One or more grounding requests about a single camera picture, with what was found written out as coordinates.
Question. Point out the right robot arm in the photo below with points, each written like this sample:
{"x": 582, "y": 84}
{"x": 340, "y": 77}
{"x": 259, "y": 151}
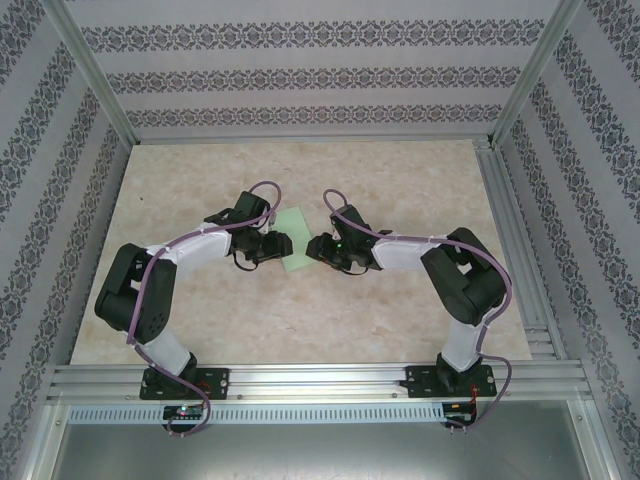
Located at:
{"x": 400, "y": 255}

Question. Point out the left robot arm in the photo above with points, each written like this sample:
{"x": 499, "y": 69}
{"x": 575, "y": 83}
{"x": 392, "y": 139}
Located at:
{"x": 205, "y": 252}

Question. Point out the grey sheet metal tray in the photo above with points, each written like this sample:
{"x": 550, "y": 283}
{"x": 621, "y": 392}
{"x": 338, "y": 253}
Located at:
{"x": 320, "y": 455}

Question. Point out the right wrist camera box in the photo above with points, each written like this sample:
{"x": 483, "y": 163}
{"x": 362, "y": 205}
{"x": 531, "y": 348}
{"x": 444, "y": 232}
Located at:
{"x": 350, "y": 217}

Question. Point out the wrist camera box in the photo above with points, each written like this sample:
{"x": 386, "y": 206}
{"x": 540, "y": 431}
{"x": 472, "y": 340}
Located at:
{"x": 250, "y": 204}
{"x": 350, "y": 217}

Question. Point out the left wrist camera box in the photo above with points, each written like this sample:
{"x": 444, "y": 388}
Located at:
{"x": 250, "y": 204}

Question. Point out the aluminium rear frame rail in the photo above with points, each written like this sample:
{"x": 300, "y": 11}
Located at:
{"x": 310, "y": 140}

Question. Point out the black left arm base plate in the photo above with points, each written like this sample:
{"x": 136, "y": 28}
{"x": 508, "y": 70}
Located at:
{"x": 217, "y": 382}

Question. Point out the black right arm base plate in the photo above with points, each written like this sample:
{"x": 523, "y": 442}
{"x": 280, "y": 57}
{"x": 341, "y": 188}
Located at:
{"x": 417, "y": 385}

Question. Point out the aluminium side frame rail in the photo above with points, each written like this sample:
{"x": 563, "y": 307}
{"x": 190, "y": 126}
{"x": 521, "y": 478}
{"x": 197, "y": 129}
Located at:
{"x": 520, "y": 260}

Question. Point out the aluminium left rear frame post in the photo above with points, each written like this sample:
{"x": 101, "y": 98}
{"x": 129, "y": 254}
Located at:
{"x": 95, "y": 75}

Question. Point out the aluminium frame post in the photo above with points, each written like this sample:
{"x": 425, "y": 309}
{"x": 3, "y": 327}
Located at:
{"x": 537, "y": 70}
{"x": 95, "y": 75}

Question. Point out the aluminium right rear frame post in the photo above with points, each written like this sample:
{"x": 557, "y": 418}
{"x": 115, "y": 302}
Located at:
{"x": 537, "y": 70}

